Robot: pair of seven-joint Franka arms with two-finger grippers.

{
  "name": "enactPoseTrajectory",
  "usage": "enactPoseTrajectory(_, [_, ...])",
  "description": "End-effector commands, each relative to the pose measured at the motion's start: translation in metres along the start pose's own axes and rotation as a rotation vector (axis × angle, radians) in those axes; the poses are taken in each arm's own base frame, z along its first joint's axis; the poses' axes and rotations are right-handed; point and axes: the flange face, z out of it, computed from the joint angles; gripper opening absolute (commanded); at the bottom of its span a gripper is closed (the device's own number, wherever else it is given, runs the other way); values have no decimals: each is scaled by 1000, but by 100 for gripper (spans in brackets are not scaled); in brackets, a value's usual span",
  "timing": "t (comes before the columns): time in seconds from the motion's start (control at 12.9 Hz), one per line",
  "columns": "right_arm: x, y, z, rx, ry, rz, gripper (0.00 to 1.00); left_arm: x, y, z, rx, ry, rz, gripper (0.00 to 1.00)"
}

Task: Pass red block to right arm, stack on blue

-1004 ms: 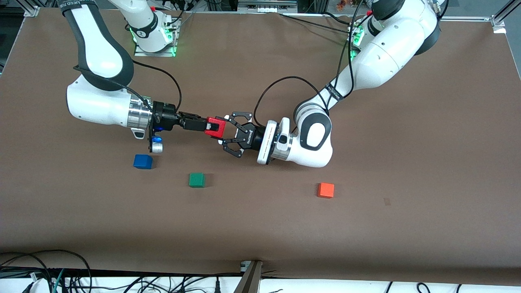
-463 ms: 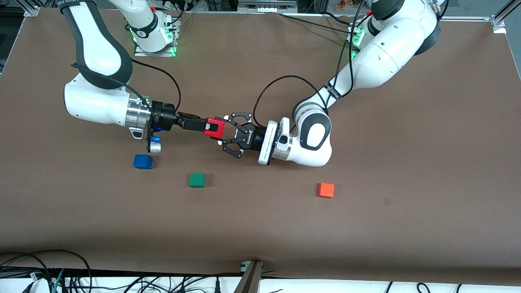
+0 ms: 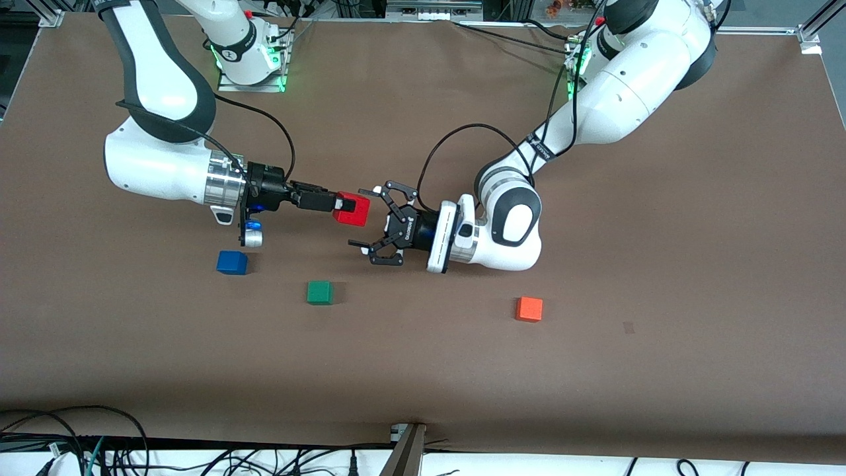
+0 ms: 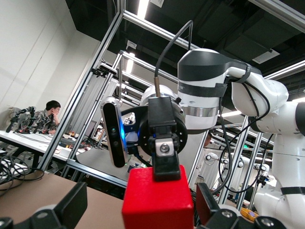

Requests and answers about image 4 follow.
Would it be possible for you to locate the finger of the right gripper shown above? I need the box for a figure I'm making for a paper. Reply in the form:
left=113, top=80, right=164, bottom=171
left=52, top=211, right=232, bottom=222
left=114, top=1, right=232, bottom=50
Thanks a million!
left=151, top=136, right=181, bottom=183

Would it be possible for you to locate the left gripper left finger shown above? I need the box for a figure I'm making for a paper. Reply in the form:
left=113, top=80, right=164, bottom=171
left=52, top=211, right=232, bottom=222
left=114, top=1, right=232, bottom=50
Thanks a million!
left=0, top=182, right=88, bottom=229

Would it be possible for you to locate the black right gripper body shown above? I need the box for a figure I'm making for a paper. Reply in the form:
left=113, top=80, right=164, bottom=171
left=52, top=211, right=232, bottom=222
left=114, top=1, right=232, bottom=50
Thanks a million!
left=138, top=96, right=188, bottom=167

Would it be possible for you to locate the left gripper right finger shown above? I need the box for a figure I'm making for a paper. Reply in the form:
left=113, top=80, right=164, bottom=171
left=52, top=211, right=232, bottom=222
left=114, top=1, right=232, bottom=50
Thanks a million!
left=195, top=182, right=286, bottom=229

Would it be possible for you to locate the red wooden block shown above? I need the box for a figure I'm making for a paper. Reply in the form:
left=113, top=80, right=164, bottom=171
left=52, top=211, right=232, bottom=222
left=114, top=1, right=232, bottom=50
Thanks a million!
left=121, top=164, right=195, bottom=229

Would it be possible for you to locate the yellow round container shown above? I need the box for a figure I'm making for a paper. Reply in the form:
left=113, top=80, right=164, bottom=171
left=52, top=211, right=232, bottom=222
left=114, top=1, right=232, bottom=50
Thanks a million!
left=240, top=207, right=260, bottom=224

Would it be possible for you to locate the dark computer monitor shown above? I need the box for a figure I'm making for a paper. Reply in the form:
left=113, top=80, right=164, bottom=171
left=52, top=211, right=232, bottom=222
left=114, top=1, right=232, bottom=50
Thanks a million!
left=84, top=120, right=98, bottom=138

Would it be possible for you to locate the white work table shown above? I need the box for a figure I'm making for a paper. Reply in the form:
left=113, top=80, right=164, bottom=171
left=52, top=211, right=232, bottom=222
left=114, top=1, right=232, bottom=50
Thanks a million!
left=0, top=130, right=81, bottom=163

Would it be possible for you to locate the seated person patterned shirt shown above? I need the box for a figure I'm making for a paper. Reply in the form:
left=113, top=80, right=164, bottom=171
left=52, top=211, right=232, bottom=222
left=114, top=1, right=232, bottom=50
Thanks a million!
left=34, top=100, right=62, bottom=135

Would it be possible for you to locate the ceiling light strip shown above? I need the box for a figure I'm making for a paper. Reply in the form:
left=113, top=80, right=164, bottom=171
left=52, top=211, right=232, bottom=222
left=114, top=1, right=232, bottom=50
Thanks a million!
left=136, top=0, right=150, bottom=20

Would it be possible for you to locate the ceiling air vent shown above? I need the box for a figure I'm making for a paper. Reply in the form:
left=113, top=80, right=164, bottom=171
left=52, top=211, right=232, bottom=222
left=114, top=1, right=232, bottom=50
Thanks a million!
left=252, top=48, right=281, bottom=64

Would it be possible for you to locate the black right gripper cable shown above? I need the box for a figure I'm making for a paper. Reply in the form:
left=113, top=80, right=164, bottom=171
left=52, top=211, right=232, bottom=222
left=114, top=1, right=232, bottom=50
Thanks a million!
left=153, top=20, right=194, bottom=98

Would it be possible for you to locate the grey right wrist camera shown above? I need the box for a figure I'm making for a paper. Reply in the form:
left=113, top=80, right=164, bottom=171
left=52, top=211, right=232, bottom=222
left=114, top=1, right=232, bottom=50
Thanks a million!
left=102, top=96, right=129, bottom=168

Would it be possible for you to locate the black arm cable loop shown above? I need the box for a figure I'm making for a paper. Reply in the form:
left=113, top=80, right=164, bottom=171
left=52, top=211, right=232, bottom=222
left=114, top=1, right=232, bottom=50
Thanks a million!
left=211, top=71, right=275, bottom=199

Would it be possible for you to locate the black frame-mounted camera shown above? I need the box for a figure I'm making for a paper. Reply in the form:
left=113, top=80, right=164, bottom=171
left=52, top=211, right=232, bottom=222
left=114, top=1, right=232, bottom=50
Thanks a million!
left=91, top=66, right=118, bottom=78

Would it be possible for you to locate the aluminium cage frame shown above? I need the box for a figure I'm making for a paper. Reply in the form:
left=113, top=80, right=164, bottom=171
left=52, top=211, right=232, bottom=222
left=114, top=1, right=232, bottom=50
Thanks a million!
left=38, top=0, right=305, bottom=189

